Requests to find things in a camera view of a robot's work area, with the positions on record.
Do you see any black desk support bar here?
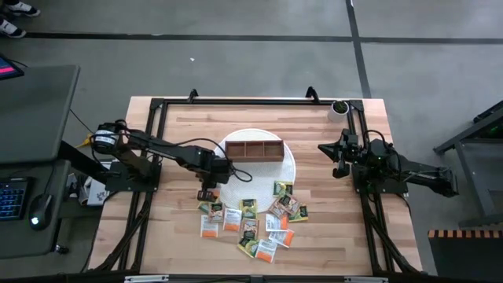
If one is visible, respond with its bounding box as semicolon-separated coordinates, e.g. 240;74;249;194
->
58;139;113;184

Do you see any dark grey desk surface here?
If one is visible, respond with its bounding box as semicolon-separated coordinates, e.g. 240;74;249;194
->
0;64;82;164
0;159;72;260

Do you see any black computer mouse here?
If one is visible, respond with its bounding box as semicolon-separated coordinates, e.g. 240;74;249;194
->
28;193;54;232

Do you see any brown wooden tea box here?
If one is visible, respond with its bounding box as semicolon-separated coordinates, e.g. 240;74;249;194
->
225;139;285;164

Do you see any screen with pink stripe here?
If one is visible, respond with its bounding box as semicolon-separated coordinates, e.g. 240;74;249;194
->
0;54;25;82

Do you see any thin black floor cable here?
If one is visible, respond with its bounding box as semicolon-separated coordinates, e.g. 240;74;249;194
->
69;108;95;134

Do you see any backlit black keyboard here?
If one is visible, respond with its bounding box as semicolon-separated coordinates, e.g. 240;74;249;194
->
0;177;31;222

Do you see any white round woven mat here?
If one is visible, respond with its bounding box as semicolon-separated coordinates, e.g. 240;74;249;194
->
211;128;297;211

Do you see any silver bracket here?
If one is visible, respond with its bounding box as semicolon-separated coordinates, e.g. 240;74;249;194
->
124;274;170;283
344;276;388;283

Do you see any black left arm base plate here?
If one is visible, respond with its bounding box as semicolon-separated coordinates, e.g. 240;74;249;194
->
105;160;163;193

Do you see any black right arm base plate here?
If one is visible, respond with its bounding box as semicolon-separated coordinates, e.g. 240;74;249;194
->
351;163;409;196

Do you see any black metal cart frame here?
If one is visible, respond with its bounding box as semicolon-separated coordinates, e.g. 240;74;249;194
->
433;100;503;230

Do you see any black box with striped edge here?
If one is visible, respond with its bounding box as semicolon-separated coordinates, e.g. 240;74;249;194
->
427;229;503;283

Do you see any small grey item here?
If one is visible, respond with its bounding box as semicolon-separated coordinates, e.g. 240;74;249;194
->
64;172;82;205

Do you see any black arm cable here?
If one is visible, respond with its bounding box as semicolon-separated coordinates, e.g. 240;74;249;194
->
156;136;254;184
363;129;388;150

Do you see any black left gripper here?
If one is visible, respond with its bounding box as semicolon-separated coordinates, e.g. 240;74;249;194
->
191;145;233;203

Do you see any black aluminium table frame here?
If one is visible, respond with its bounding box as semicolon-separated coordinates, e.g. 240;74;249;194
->
88;96;424;276

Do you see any silver foil packet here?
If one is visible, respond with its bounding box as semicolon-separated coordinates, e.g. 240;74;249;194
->
268;200;288;219
273;180;294;198

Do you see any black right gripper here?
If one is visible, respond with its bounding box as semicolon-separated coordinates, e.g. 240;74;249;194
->
317;128;362;180

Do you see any yellow cable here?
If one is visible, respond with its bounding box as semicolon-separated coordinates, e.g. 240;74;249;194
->
76;133;95;149

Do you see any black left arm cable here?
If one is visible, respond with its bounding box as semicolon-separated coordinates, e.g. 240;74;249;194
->
156;136;254;184

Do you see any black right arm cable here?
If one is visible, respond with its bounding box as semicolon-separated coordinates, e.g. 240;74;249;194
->
363;129;388;150

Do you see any small white box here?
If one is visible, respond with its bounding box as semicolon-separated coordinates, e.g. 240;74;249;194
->
86;178;112;208

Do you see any white pot with plant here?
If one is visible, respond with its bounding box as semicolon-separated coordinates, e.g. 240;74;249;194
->
328;100;351;123

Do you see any brown tea packet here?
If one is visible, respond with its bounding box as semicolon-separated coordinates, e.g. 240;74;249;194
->
240;218;260;241
207;201;226;223
277;193;302;215

